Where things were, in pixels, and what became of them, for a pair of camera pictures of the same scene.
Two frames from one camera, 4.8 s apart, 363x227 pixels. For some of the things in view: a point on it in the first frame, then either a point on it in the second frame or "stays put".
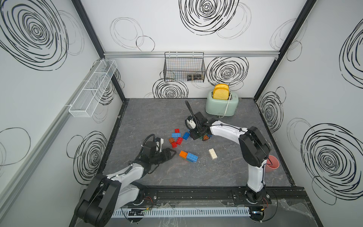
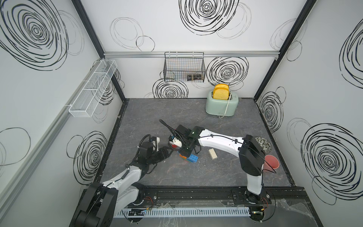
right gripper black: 193,135 → 185,153
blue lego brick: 192,157 stays put
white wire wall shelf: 86,104 stays put
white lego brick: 213,154 stays put
